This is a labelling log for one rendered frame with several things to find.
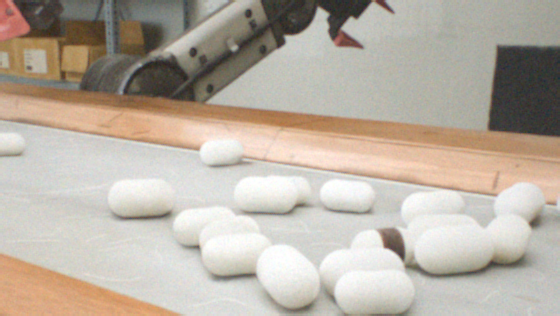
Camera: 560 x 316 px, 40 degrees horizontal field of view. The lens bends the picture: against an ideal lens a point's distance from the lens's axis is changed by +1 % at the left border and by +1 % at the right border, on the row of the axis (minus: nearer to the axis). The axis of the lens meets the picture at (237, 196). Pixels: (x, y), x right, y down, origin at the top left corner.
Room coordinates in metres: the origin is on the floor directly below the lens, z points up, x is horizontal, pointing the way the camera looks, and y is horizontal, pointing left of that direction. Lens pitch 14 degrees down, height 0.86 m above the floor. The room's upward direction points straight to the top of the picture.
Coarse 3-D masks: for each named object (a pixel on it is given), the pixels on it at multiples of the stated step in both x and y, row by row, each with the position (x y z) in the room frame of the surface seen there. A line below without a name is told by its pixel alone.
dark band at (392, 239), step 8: (384, 232) 0.33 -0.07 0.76; (392, 232) 0.33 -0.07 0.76; (400, 232) 0.33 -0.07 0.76; (384, 240) 0.32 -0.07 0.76; (392, 240) 0.33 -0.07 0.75; (400, 240) 0.33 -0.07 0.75; (384, 248) 0.32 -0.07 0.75; (392, 248) 0.32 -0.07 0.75; (400, 248) 0.32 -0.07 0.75; (400, 256) 0.32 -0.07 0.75
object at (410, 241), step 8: (368, 232) 0.33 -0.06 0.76; (376, 232) 0.33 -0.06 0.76; (408, 232) 0.33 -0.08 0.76; (360, 240) 0.33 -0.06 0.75; (368, 240) 0.32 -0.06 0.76; (376, 240) 0.32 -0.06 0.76; (408, 240) 0.33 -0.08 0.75; (416, 240) 0.33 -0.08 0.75; (352, 248) 0.33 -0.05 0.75; (360, 248) 0.32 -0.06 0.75; (368, 248) 0.32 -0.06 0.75; (408, 248) 0.33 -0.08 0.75; (408, 256) 0.33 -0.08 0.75
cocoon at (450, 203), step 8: (432, 192) 0.40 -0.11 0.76; (440, 192) 0.40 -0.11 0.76; (448, 192) 0.40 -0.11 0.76; (408, 200) 0.39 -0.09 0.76; (416, 200) 0.39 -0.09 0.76; (424, 200) 0.39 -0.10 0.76; (432, 200) 0.39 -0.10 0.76; (440, 200) 0.39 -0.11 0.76; (448, 200) 0.39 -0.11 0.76; (456, 200) 0.39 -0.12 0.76; (408, 208) 0.39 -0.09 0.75; (416, 208) 0.39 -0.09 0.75; (424, 208) 0.38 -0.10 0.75; (432, 208) 0.38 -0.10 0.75; (440, 208) 0.39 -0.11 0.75; (448, 208) 0.39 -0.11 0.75; (456, 208) 0.39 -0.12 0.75; (464, 208) 0.39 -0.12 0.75; (408, 216) 0.39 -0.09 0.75; (416, 216) 0.38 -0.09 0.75; (408, 224) 0.39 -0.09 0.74
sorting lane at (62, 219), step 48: (48, 144) 0.66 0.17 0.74; (96, 144) 0.66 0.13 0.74; (144, 144) 0.66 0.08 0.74; (0, 192) 0.48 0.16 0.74; (48, 192) 0.48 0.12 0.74; (96, 192) 0.48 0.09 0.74; (192, 192) 0.48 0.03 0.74; (384, 192) 0.48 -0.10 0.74; (0, 240) 0.37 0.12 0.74; (48, 240) 0.37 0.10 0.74; (96, 240) 0.37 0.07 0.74; (144, 240) 0.37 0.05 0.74; (288, 240) 0.37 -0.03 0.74; (336, 240) 0.37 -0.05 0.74; (144, 288) 0.30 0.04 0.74; (192, 288) 0.30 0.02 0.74; (240, 288) 0.30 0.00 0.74; (432, 288) 0.30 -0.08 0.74; (480, 288) 0.30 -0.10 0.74; (528, 288) 0.30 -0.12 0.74
